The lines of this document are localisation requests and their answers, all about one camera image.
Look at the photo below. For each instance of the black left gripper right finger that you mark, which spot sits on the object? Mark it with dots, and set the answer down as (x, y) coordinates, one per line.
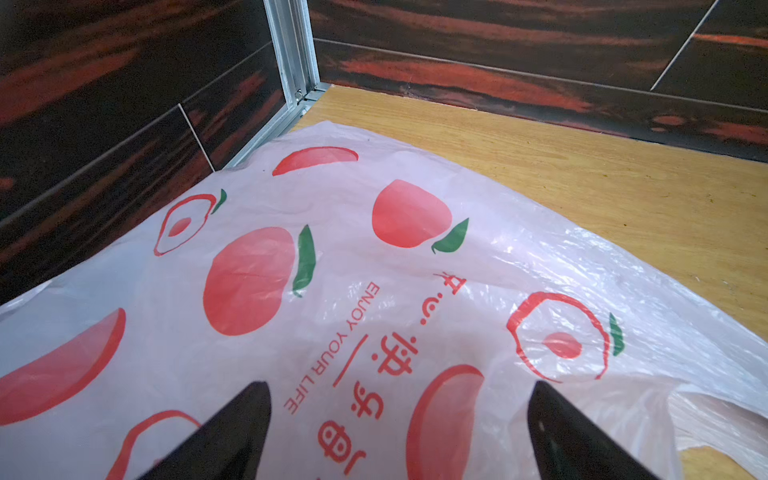
(567, 445)

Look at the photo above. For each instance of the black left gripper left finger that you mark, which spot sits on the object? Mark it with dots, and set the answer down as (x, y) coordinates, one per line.
(228, 446)

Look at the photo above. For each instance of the pink printed plastic bag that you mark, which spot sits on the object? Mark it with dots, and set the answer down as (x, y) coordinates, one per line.
(400, 309)

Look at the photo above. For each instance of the aluminium corner post left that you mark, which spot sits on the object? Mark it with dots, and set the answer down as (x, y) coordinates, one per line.
(293, 43)

